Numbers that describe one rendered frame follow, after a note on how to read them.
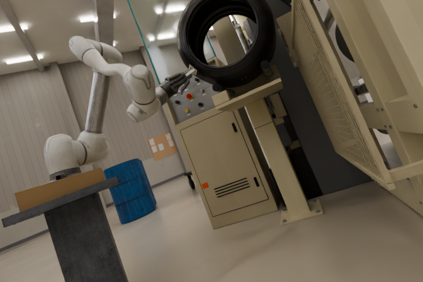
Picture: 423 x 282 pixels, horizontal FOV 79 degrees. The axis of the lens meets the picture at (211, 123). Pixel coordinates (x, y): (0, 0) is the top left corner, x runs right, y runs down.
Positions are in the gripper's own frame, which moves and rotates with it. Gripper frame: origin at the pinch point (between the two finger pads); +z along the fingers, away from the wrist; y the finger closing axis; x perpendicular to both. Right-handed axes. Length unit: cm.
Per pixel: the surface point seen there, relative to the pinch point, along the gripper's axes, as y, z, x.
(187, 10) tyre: -22.8, 20.6, 17.6
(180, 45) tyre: -14.6, 7.6, 5.6
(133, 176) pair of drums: -84, 2, -323
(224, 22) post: -17, 54, -3
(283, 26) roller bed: 19, 62, 14
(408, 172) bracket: 92, -17, 48
